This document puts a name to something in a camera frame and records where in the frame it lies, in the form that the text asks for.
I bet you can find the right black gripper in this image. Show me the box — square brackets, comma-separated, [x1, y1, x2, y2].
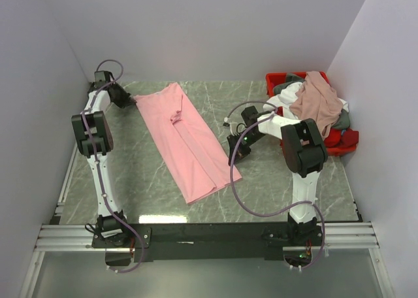
[227, 130, 266, 167]

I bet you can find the pink t shirt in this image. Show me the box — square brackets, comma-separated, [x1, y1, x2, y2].
[135, 83, 242, 204]

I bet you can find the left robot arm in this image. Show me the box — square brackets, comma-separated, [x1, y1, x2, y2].
[71, 69, 135, 248]

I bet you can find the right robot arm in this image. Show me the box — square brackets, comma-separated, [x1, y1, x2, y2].
[227, 106, 328, 245]

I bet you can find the white t shirt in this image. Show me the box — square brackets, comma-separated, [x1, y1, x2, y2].
[263, 82, 349, 120]

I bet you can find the beige t shirt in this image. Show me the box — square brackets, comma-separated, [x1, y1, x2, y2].
[289, 71, 343, 140]

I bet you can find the red plastic bin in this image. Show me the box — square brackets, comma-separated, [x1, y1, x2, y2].
[266, 72, 359, 156]

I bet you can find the red garment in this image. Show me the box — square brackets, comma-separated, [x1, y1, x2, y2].
[324, 128, 359, 156]

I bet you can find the black base beam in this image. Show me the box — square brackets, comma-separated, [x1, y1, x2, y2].
[91, 222, 324, 262]

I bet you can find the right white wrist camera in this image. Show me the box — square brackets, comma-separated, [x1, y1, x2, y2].
[223, 117, 238, 135]

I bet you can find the aluminium frame rail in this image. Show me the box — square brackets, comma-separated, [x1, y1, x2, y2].
[32, 82, 381, 298]

